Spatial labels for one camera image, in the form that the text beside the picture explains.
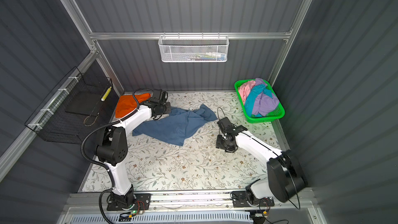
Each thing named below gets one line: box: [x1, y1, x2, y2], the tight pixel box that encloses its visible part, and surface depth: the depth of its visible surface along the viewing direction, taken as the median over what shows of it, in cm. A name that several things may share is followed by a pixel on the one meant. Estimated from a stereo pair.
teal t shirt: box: [244, 84, 273, 118], surface depth 110 cm
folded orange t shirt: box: [115, 93, 152, 118], surface depth 114 cm
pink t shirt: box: [238, 80, 257, 105], surface depth 110 cm
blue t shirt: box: [132, 103, 218, 147], surface depth 101 cm
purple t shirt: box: [251, 77, 280, 116], surface depth 107 cm
